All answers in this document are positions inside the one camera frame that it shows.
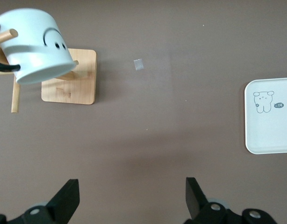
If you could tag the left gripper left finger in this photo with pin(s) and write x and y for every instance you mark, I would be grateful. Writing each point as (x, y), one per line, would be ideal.
(66, 200)

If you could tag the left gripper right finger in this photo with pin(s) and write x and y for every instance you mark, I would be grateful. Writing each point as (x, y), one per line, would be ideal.
(196, 200)

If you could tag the wooden cup rack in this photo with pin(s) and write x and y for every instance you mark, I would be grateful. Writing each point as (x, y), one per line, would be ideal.
(71, 93)

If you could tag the cream tray with bear print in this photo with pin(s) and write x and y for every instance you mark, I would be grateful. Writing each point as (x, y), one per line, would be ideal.
(269, 130)

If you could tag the small clear tape piece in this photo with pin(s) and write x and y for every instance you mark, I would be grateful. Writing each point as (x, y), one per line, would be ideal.
(138, 65)

